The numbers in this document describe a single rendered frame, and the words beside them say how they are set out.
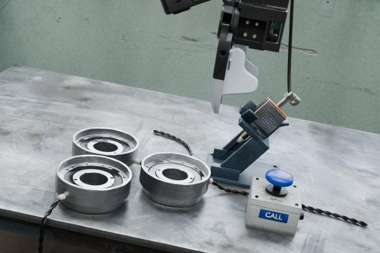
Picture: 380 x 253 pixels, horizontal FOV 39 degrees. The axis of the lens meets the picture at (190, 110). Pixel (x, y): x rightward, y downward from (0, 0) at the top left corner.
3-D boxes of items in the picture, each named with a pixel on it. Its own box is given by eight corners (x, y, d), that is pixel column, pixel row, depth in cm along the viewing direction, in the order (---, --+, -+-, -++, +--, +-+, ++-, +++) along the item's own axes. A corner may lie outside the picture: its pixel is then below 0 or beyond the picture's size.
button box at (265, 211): (245, 226, 74) (251, 195, 73) (246, 202, 81) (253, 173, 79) (302, 238, 74) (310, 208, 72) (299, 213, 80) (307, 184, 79)
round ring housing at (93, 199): (94, 172, 82) (96, 148, 81) (143, 200, 77) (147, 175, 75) (38, 192, 74) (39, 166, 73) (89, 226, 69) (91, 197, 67)
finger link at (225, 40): (223, 81, 67) (236, 11, 65) (211, 79, 67) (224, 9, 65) (225, 78, 71) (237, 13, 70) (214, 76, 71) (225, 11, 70)
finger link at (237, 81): (250, 123, 68) (264, 52, 67) (205, 114, 69) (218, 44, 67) (250, 119, 71) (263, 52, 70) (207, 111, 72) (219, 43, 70)
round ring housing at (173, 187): (144, 209, 74) (148, 183, 73) (133, 174, 84) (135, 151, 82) (215, 209, 77) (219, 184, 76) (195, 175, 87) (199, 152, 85)
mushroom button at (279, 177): (259, 207, 75) (266, 176, 73) (259, 194, 79) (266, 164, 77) (287, 213, 75) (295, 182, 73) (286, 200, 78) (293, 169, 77)
